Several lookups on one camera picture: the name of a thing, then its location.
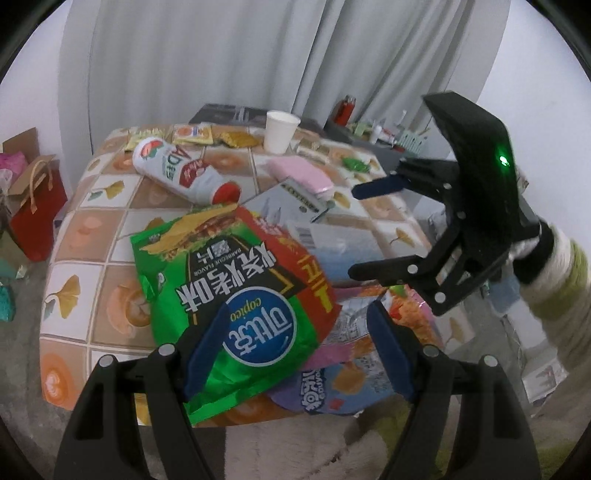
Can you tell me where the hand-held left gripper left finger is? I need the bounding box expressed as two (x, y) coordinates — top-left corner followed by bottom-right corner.
(54, 302), (232, 480)

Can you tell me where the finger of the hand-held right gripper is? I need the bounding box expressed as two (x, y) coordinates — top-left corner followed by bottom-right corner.
(347, 233), (483, 317)
(352, 158), (460, 205)

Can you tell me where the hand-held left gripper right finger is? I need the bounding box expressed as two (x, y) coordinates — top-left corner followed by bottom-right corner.
(366, 300), (541, 480)

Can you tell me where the green chip bag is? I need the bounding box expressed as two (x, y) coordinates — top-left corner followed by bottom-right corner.
(130, 204), (342, 425)

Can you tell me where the white cable box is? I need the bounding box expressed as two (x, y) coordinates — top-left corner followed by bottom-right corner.
(242, 178), (335, 227)

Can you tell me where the white strawberry drink bottle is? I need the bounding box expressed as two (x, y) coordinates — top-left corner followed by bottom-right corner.
(132, 137), (242, 205)

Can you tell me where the blue white book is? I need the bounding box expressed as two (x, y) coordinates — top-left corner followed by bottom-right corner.
(286, 220), (416, 289)

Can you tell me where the purple snack bag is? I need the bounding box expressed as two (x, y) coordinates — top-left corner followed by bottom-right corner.
(268, 286), (444, 416)

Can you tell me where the light green storage basket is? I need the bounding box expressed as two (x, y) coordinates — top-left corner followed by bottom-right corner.
(399, 129), (430, 151)

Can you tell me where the grey cabinet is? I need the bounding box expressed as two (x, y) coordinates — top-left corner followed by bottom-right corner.
(323, 117), (416, 151)

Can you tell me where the pink tissue pack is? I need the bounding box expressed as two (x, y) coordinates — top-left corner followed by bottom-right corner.
(268, 156), (334, 197)

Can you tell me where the red thermos bottle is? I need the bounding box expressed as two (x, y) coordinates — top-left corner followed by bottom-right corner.
(336, 95), (357, 126)

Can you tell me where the white paper cup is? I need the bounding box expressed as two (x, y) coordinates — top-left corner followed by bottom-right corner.
(264, 111), (301, 154)

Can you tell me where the ginkgo pattern tablecloth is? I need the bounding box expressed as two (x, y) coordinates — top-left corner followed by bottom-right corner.
(39, 122), (444, 411)

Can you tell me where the gold seasoning packet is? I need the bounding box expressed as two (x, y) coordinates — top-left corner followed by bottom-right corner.
(217, 131), (258, 148)

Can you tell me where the dark grey flat box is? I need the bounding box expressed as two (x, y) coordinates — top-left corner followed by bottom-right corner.
(189, 102), (321, 134)

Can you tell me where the teal plastic bag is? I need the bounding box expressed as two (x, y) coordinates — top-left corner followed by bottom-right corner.
(0, 258), (17, 324)

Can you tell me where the red gift bag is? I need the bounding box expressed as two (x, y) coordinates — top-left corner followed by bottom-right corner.
(9, 154), (69, 263)

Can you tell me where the yellow green seasoning packet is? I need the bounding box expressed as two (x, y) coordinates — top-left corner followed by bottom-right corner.
(124, 127), (165, 152)

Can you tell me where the grey curtain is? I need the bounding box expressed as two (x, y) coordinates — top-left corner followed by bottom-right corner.
(60, 0), (513, 153)

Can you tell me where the cardboard box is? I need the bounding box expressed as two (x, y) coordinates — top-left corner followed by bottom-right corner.
(0, 127), (40, 155)

